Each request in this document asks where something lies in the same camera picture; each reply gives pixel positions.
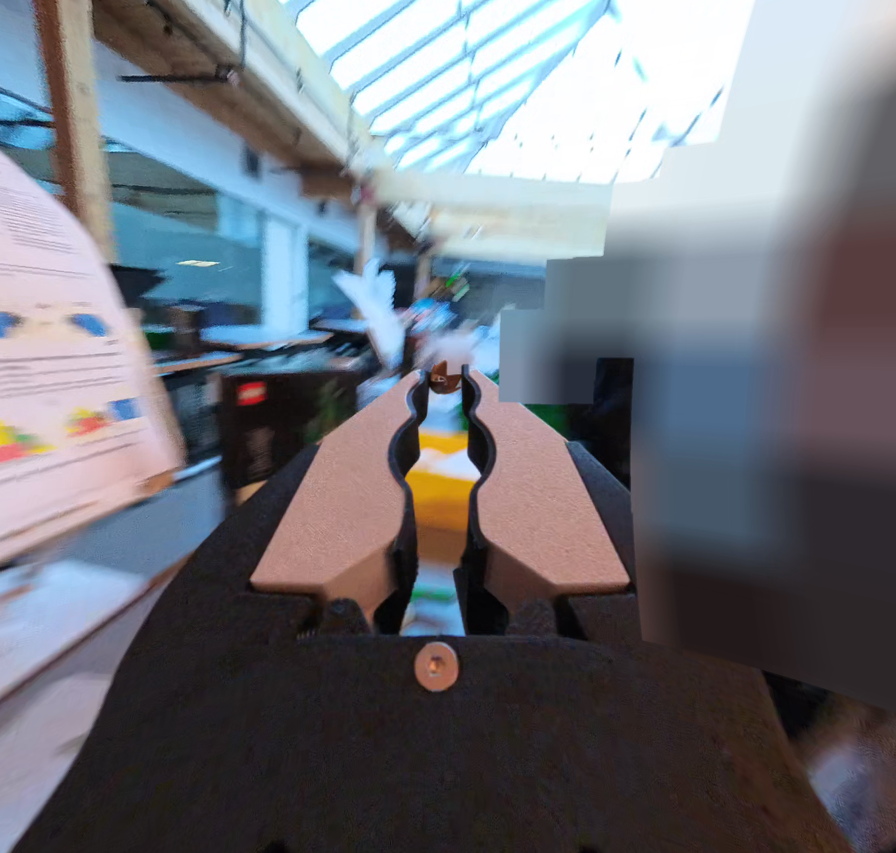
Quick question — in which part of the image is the wooden post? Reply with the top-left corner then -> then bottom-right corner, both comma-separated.
31,0 -> 116,259

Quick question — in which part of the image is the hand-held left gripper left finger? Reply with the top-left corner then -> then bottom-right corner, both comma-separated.
250,370 -> 429,633

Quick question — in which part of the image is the printed instruction sheet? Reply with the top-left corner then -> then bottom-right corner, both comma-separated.
0,149 -> 186,563

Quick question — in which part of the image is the black bamboo toy set box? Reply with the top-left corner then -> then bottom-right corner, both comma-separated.
217,370 -> 365,490

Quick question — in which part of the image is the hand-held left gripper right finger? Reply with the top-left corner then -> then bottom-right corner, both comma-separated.
455,369 -> 632,636

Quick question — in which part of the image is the yellow plastic bin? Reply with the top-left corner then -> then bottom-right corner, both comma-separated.
405,432 -> 484,568

